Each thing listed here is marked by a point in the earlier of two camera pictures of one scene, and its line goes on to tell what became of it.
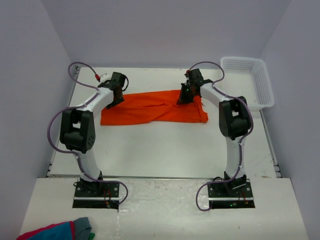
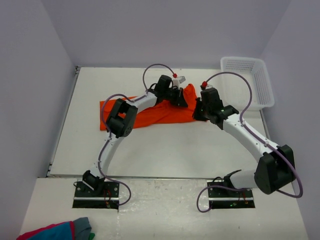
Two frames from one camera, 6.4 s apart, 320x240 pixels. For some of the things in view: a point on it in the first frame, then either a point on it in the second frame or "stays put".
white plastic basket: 247,77 stays put
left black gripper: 116,97 -> 180,97
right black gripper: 186,95 -> 200,111
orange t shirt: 154,107 stays put
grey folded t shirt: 82,228 stays put
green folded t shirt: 91,236 stays put
